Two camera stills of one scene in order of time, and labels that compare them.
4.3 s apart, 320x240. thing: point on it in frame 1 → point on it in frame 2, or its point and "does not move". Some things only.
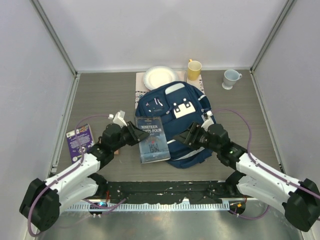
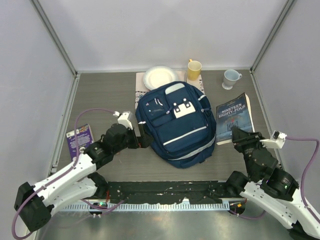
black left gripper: (138, 134) does not move
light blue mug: (230, 77) does not move
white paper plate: (156, 76) does not move
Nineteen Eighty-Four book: (154, 147) → (236, 112)
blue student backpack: (181, 104) does not move
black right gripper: (185, 136) → (241, 138)
